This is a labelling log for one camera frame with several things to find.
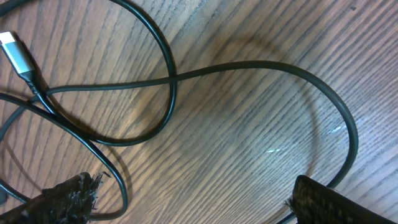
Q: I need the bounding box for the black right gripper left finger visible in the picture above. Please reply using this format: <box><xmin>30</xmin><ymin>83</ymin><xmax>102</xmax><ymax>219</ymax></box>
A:
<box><xmin>1</xmin><ymin>172</ymin><xmax>103</xmax><ymax>224</ymax></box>

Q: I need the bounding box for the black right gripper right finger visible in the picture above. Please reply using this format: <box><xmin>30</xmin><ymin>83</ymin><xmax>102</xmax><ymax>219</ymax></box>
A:
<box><xmin>287</xmin><ymin>175</ymin><xmax>394</xmax><ymax>224</ymax></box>

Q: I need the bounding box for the black USB-A cable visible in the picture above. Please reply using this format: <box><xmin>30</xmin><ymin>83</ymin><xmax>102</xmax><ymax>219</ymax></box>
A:
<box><xmin>0</xmin><ymin>60</ymin><xmax>359</xmax><ymax>224</ymax></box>

